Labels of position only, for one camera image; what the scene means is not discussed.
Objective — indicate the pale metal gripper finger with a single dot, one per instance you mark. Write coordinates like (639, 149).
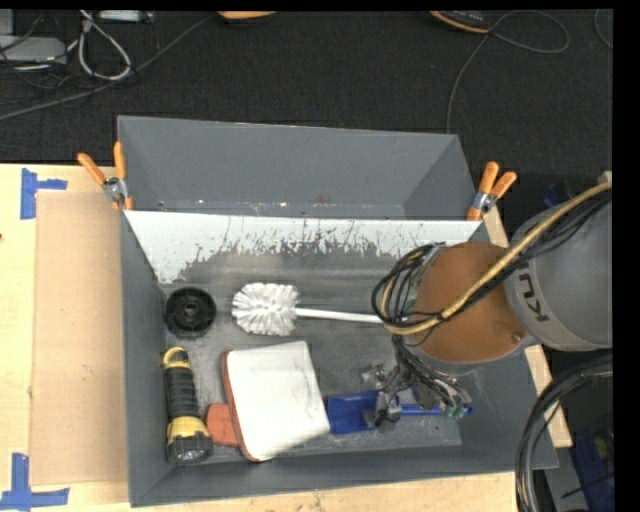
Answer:
(388, 414)
(373, 376)

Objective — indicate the white and red-brown float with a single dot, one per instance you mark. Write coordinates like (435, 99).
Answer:
(275, 395)

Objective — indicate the black round ribbed disc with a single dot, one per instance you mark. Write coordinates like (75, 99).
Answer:
(190, 311)

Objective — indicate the brown cardboard board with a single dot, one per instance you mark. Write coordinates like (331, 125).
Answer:
(75, 340)

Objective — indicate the white toilet brush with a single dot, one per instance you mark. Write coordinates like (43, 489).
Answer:
(265, 309)

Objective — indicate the grey metal bin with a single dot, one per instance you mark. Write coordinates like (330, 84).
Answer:
(310, 165)

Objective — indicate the yellow and black flashlight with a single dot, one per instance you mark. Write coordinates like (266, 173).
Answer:
(182, 395)

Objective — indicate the blue plastic scoop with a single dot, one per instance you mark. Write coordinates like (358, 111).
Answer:
(350, 411)

